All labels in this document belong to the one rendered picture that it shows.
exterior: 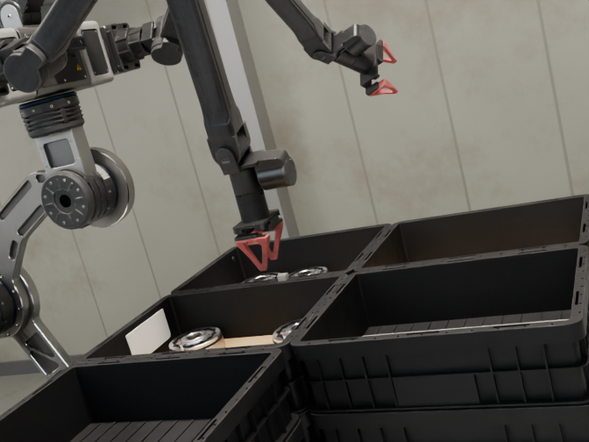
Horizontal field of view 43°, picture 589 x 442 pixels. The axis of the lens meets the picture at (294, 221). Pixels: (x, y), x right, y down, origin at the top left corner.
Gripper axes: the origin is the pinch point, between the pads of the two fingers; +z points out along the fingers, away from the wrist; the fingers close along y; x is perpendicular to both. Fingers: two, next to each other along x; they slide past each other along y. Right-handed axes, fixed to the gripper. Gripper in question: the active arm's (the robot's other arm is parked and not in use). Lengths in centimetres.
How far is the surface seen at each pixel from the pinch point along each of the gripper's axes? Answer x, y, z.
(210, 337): 8.2, -15.9, 8.2
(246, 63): 61, 166, -36
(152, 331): 19.1, -17.6, 5.1
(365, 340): -30, -41, 1
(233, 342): 5.8, -12.4, 11.3
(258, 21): 54, 173, -52
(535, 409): -50, -43, 12
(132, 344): 19.6, -23.8, 4.5
